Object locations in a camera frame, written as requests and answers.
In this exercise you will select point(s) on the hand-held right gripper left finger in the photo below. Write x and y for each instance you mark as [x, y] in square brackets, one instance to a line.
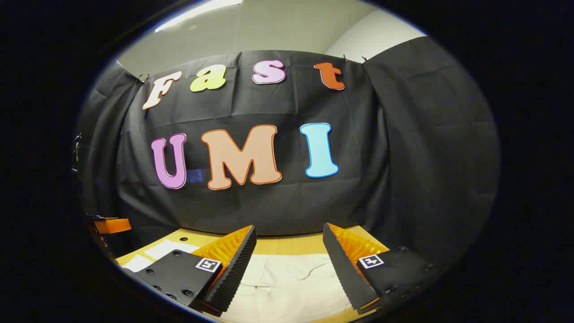
[233, 264]

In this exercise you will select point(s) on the white jeans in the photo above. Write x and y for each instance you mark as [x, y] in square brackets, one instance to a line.
[291, 280]

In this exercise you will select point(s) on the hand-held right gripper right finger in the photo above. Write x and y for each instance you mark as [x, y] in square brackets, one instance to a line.
[343, 264]

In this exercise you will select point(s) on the black backdrop cloth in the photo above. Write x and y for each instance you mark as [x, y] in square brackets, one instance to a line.
[269, 211]

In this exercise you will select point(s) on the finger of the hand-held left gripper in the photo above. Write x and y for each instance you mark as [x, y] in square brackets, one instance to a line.
[114, 225]

